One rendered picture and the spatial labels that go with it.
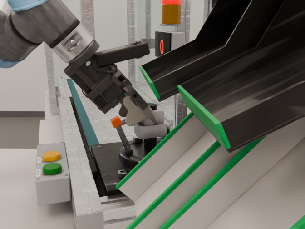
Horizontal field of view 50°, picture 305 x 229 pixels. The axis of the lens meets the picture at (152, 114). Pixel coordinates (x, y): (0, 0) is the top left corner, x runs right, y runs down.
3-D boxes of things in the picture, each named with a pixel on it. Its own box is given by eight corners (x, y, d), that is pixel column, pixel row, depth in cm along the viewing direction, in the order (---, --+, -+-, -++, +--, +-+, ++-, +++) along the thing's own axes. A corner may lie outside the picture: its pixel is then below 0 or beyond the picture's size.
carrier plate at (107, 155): (107, 200, 61) (106, 190, 61) (91, 151, 83) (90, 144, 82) (222, 181, 68) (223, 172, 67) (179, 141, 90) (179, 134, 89)
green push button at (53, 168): (42, 180, 68) (41, 171, 68) (42, 171, 72) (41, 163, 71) (62, 177, 69) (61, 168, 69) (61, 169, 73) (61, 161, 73)
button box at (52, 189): (37, 207, 68) (34, 180, 66) (39, 165, 87) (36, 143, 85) (72, 201, 70) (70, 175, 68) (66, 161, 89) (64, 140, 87)
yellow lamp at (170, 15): (165, 24, 85) (165, 4, 83) (159, 23, 89) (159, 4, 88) (183, 24, 86) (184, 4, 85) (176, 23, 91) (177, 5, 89)
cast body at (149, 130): (139, 139, 70) (138, 108, 69) (133, 133, 75) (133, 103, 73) (175, 135, 73) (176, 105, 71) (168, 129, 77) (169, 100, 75)
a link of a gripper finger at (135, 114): (141, 139, 70) (111, 107, 68) (161, 120, 70) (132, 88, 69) (143, 141, 67) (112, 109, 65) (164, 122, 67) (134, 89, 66)
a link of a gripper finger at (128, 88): (140, 109, 70) (112, 79, 68) (146, 103, 70) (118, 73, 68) (143, 112, 65) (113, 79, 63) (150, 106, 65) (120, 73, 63)
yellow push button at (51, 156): (43, 166, 75) (42, 158, 74) (43, 159, 78) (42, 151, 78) (61, 164, 76) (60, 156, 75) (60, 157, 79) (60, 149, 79)
